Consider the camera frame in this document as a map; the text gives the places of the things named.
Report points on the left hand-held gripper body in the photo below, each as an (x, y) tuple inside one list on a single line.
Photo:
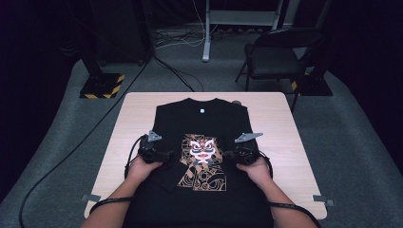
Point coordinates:
[(149, 150)]

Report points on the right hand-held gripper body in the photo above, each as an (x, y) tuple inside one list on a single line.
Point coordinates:
[(248, 155)]

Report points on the black lion print t-shirt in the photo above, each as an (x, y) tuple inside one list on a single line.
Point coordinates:
[(202, 123)]

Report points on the person's right hand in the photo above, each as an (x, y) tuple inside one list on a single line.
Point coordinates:
[(259, 174)]

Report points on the grey tape strip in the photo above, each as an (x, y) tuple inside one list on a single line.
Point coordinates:
[(323, 200), (90, 198)]

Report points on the black stand with striped base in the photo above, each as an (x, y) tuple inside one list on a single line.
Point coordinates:
[(101, 85), (313, 87)]

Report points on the black folding chair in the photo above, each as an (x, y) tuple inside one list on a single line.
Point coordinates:
[(272, 63)]

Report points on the black cabinet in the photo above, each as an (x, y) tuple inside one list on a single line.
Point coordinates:
[(120, 31)]

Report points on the white desk frame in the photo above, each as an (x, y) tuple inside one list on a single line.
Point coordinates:
[(206, 38)]

